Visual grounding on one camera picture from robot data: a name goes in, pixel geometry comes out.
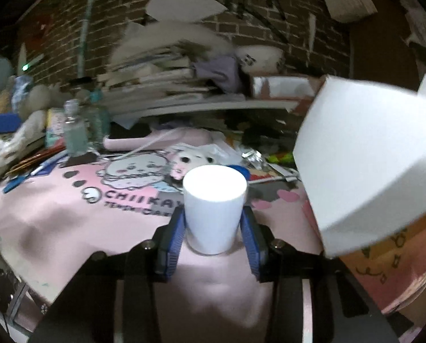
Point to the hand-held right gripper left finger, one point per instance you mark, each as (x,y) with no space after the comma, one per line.
(172,246)

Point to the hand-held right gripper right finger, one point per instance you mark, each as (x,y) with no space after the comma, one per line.
(252,246)

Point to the white cup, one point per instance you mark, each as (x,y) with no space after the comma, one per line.
(214,214)

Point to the cartoon printed cardboard box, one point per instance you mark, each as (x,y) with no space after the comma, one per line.
(370,164)

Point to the white fluffy plush toy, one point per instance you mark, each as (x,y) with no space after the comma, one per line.
(2,150)

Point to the white device green light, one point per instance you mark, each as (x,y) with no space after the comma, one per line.
(31,63)

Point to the beige plush toy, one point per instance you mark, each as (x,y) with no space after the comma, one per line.
(34,100)

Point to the white green print carton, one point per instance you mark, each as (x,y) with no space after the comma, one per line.
(54,128)

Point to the clear plastic bottle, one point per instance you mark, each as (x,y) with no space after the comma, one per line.
(73,132)

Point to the crumpled silver foil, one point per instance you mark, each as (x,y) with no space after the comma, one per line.
(253,158)

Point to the white plush toy black eyes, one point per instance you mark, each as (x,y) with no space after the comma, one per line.
(195,157)

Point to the green foil packet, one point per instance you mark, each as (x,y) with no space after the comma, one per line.
(280,157)

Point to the green glass bottle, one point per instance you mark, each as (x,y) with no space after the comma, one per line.
(98,121)

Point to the pink cartoon desk mat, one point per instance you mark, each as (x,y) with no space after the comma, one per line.
(73,221)

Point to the pink pouch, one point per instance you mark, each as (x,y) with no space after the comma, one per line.
(188,137)

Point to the stack of books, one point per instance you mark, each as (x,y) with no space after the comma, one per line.
(156,85)

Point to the purple cloth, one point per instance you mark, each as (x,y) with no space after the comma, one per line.
(218,73)

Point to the white fluffy fur plush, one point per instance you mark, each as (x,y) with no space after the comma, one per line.
(170,39)

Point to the white panda print bowl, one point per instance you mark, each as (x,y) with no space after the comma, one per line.
(261,57)

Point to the white paper sheet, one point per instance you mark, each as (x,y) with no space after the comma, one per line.
(184,3)

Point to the long white paper strip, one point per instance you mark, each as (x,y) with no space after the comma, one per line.
(311,32)

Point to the teal wall pipe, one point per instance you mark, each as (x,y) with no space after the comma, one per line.
(88,18)

